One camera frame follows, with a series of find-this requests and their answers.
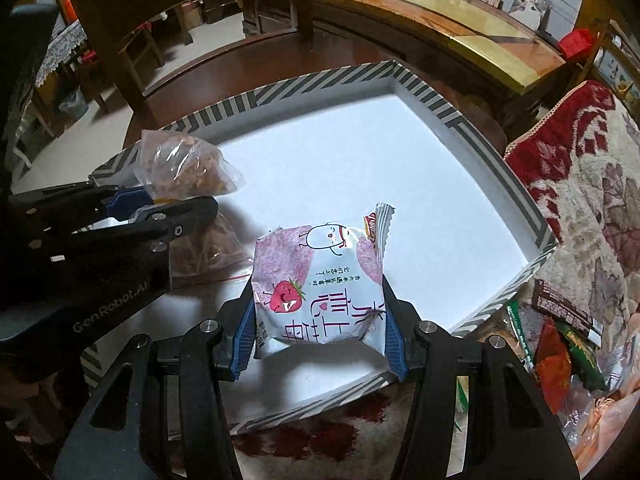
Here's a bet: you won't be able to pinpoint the wooden shelf cabinet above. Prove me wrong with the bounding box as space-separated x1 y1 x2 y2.
576 20 639 117

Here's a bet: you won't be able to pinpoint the dark green snack packet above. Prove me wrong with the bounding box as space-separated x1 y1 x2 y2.
555 322 608 392

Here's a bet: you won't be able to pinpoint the red gift bag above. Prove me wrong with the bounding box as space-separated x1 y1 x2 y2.
558 28 597 63

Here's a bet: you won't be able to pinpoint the wooden coffee table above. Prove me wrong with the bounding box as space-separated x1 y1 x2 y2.
234 0 576 126

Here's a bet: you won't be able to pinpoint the pink satin quilt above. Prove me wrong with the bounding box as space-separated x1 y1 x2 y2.
572 373 639 479

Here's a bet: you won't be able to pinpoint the striped white storage box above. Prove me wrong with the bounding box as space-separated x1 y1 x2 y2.
81 61 558 434

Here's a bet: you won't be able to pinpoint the red orange snack packet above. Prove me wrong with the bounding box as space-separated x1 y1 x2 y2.
535 318 572 415

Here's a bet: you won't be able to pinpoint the green round cake packet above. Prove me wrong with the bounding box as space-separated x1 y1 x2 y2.
506 299 535 373

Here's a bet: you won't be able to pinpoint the strawberry snack packet white pink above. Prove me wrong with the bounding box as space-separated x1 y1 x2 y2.
252 203 395 359

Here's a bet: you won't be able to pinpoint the clear bag brown snacks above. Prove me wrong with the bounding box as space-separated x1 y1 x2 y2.
134 130 245 200
170 214 253 282

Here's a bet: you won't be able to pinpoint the dark brown snack bar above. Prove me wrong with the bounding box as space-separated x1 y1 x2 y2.
532 280 603 348

